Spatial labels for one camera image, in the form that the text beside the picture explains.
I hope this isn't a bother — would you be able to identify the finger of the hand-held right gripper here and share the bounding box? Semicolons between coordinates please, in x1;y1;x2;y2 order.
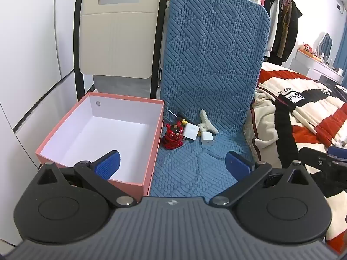
298;146;347;174

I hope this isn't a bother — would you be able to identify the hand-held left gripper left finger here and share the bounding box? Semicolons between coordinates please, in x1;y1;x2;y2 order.
36;150;137;208

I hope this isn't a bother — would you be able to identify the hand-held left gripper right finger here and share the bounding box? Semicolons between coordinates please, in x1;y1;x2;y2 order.
210;151;316;207

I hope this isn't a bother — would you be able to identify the pink cardboard box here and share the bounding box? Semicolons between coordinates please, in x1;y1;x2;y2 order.
35;91;165;203

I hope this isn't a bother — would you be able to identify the white plush toy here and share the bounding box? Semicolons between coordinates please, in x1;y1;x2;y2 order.
197;109;219;136

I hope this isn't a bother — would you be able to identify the white charger plug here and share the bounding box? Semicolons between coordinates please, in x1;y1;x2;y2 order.
201;132;214;146

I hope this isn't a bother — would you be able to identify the red white black blanket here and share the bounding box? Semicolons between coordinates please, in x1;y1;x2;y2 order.
255;62;347;250

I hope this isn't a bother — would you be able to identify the red lion toy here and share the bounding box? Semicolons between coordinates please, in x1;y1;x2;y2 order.
162;123;185;150

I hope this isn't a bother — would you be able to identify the white dresser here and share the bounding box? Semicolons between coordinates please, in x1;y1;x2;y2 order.
290;48;347;85

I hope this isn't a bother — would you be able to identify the blue quilted chair cushion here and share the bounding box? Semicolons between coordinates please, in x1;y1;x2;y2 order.
149;0;271;198

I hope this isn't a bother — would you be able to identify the chair with grey-blue garment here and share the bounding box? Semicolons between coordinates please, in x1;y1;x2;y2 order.
316;32;333;58

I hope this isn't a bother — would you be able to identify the blue curtain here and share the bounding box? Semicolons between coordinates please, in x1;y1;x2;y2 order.
333;8;347;71

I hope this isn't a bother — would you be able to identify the beige folding chair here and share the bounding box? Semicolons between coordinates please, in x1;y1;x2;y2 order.
74;0;168;106

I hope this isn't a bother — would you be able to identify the white wardrobe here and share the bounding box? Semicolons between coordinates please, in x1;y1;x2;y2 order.
0;0;94;174

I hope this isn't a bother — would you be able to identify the row of hanging clothes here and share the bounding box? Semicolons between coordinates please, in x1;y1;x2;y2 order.
163;0;303;65

